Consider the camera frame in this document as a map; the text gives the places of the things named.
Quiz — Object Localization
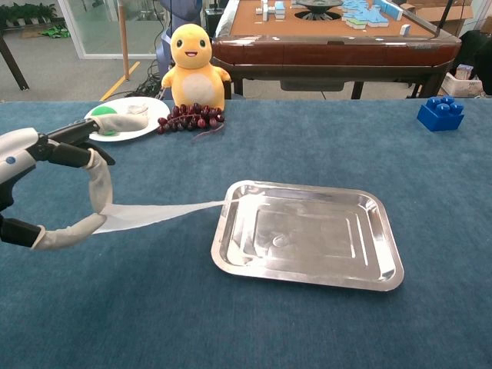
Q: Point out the white paper sheet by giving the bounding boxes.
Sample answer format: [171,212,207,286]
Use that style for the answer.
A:
[91,198,241,235]

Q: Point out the blue building block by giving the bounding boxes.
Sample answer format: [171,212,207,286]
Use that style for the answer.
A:
[417,95,465,132]

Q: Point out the black table leg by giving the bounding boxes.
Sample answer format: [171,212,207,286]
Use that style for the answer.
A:
[0,34,30,91]

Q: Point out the white round plate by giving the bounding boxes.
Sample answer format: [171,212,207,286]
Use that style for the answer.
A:
[83,96,171,143]

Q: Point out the green ball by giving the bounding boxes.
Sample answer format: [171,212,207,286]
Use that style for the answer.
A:
[91,106,118,136]

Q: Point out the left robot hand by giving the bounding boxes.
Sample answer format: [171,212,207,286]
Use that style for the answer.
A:
[0,114,149,251]

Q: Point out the tangle of black cables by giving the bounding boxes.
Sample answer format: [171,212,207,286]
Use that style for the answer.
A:
[125,57,172,100]

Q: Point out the stainless steel tray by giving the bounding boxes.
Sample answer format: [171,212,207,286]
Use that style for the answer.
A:
[210,179,405,293]

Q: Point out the seated person in black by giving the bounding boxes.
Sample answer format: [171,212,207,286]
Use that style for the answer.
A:
[459,29,492,96]

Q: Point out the small clear jar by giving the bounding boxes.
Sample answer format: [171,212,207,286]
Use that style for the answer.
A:
[126,101,151,117]

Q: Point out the blue felt table cover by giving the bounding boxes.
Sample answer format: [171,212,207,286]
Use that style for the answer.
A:
[0,98,492,369]

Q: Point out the row of potted plants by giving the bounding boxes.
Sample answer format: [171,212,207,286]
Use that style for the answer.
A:
[0,2,58,28]

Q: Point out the brown mahjong table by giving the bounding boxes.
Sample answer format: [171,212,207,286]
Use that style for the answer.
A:
[210,0,462,101]

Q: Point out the heap of blue mahjong tiles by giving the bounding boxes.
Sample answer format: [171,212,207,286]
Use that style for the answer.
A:
[341,0,389,31]

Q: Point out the white storage box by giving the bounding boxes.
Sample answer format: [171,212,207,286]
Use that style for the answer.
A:
[440,64,484,98]

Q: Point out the bunch of red grapes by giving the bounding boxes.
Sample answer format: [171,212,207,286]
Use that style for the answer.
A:
[155,102,226,140]

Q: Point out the wooden pole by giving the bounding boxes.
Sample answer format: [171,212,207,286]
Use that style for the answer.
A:
[117,0,131,81]

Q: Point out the yellow plush duck toy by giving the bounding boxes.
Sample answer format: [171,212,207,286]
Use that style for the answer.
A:
[160,23,232,111]

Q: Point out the long row of mahjong tiles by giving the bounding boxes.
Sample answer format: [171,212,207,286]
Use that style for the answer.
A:
[374,0,404,21]

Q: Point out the green object on floor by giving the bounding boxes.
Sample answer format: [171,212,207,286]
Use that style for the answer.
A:
[40,23,71,39]

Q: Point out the blue grey machine base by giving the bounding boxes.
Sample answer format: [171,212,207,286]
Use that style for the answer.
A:
[155,0,204,76]

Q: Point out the small cluster of mahjong tiles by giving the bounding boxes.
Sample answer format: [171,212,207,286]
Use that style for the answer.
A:
[255,0,288,21]

